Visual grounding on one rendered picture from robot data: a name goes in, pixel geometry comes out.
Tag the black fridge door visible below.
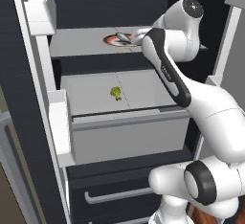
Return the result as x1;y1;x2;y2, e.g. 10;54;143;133
0;0;71;224

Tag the black fridge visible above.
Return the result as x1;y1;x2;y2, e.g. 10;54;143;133
36;0;238;224

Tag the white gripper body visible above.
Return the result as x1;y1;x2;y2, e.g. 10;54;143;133
130;27;153;47

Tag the small white door bin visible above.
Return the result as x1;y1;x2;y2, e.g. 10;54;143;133
23;0;58;37

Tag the orange and white plate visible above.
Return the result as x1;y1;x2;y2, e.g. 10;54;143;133
102;33;142;48

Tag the grey fish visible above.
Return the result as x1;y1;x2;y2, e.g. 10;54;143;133
116;32;133;45

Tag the tall white door bin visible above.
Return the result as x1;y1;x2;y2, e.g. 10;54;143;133
47;89;77;168

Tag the grey fridge door handle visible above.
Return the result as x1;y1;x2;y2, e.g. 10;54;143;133
0;110;34;224

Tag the black freezer drawer front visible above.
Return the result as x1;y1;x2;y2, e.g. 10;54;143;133
65;149;196;224

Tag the grey freezer drawer handle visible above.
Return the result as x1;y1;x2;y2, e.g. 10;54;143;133
113;215;154;224
83;187;155;205

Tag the grey fridge shelf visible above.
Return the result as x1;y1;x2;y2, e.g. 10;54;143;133
49;26;154;58

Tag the green broccoli floret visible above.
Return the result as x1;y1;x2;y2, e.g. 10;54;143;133
109;85;123;102

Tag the white fridge crisper drawer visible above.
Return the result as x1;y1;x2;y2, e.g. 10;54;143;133
59;69;192;166

